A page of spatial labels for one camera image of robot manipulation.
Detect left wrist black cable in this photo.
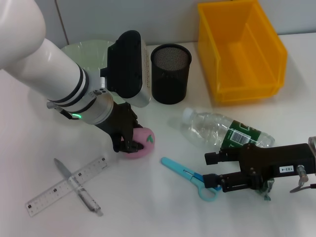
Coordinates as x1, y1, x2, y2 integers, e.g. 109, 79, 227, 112
46, 100, 75, 121

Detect green glass fruit plate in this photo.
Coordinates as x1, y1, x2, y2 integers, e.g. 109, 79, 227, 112
60, 40, 118, 75

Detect clear bottle with green label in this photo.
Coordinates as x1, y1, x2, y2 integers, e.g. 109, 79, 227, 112
181, 107, 276, 152

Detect blue scissors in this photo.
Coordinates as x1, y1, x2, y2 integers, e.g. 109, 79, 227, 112
160, 157, 223, 202

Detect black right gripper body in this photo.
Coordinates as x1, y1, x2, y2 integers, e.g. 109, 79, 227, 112
240, 143, 312, 191

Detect yellow plastic bin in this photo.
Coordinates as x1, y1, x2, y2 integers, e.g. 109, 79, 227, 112
197, 0, 288, 104

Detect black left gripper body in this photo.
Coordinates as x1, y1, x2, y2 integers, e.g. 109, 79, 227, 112
94, 99, 142, 142

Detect grey transparent pen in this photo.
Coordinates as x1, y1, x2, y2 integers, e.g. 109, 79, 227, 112
53, 158, 104, 218

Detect transparent plastic ruler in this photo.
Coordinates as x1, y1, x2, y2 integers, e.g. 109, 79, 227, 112
24, 156, 110, 218

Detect pink toy peach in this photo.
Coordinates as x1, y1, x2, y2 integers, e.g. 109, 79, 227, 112
121, 126, 156, 160

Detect black mesh pen holder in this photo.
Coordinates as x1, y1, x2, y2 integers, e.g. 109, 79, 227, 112
150, 43, 193, 105

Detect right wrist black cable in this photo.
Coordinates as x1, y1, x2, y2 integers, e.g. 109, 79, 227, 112
289, 164, 316, 194

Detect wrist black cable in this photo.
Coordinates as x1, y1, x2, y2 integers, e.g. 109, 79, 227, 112
289, 164, 316, 194
46, 100, 75, 121

